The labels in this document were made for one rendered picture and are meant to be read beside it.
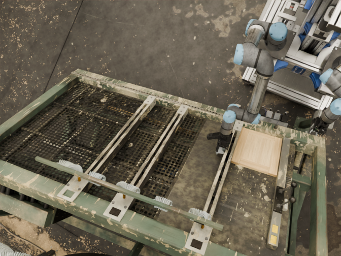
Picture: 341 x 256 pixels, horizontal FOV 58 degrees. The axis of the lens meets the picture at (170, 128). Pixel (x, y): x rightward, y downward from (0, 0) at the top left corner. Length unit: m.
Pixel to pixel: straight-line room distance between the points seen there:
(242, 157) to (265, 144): 0.25
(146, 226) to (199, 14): 2.61
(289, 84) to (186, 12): 1.40
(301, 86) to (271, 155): 1.12
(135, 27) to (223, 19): 1.02
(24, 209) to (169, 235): 0.89
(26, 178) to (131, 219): 0.67
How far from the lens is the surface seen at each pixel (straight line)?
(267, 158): 2.26
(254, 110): 1.99
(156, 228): 1.64
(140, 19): 3.82
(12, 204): 2.08
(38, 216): 1.99
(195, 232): 1.64
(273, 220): 1.89
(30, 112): 2.52
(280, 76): 3.23
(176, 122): 2.30
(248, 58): 1.84
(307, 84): 3.25
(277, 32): 2.22
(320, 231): 1.96
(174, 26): 3.67
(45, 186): 1.87
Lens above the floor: 3.35
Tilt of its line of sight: 76 degrees down
